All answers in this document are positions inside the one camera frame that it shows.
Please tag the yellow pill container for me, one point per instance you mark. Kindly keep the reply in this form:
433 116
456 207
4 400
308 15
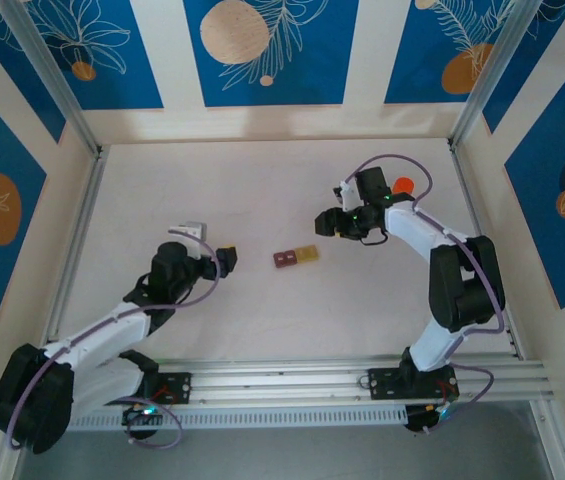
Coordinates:
307 254

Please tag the orange pill bottle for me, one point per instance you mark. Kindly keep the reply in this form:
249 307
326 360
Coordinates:
403 186

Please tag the maroon pill container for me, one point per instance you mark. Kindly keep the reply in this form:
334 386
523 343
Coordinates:
284 258

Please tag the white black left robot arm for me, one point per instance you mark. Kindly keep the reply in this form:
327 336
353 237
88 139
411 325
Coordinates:
102 330

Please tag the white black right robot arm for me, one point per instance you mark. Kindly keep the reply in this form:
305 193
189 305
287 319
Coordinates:
412 225

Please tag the left controller board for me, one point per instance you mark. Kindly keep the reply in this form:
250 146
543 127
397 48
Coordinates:
142 414

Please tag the controller board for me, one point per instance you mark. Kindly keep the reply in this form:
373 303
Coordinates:
419 420
142 414

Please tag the right controller board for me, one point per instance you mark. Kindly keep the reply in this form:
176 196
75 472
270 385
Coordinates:
419 420

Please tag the aluminium side rail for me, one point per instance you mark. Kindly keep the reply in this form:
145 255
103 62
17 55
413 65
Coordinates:
82 225
467 190

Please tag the black left mount plate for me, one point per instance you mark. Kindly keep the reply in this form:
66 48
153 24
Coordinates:
179 387

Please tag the black mount plate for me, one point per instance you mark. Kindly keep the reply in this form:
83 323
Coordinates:
382 384
179 387

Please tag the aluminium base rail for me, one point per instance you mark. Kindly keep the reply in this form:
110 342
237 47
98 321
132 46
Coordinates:
287 382

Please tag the black right mount plate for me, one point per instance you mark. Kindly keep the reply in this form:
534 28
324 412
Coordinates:
382 384

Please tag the aluminium frame post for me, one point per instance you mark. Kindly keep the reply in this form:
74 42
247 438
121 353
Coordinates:
492 65
57 80

